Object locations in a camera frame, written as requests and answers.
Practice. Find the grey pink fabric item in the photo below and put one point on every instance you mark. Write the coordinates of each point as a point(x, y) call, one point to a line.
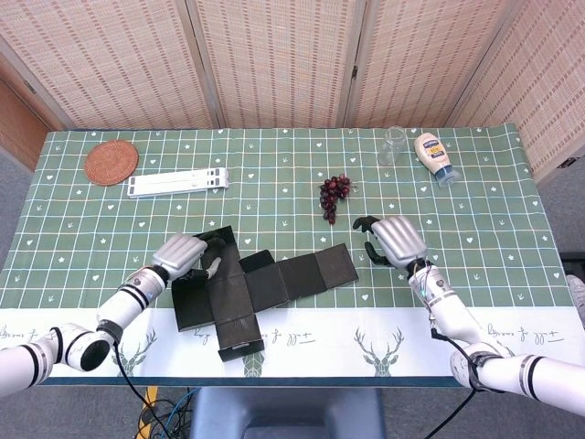
point(577, 292)

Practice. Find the green checked deer tablecloth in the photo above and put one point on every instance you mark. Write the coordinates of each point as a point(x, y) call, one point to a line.
point(480, 206)

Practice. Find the clear plastic cup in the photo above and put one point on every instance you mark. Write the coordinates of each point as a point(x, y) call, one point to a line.
point(390, 148)

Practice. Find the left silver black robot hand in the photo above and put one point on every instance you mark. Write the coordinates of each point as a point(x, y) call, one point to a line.
point(180, 253)

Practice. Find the woven bamboo folding screen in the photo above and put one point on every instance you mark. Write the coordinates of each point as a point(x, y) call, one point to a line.
point(274, 59)

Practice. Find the white folding stand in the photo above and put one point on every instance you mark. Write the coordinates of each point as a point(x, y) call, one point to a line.
point(178, 183)

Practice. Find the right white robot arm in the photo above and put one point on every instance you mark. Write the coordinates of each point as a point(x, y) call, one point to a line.
point(452, 311)

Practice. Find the brown wooden panel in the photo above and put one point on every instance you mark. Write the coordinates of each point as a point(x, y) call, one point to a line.
point(18, 128)

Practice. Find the round woven rattan coaster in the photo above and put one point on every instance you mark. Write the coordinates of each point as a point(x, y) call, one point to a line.
point(111, 163)

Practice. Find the mayonnaise squeeze bottle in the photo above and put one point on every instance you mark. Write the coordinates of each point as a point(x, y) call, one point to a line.
point(432, 153)

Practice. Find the bunch of dark red grapes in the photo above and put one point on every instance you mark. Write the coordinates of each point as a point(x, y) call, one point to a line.
point(331, 192)

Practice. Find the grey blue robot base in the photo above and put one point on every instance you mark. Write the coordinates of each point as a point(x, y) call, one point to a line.
point(288, 411)

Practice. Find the black cardboard box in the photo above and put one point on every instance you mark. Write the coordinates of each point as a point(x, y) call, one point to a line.
point(233, 292)

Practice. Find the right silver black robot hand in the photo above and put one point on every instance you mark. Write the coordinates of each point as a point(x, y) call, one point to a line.
point(397, 240)

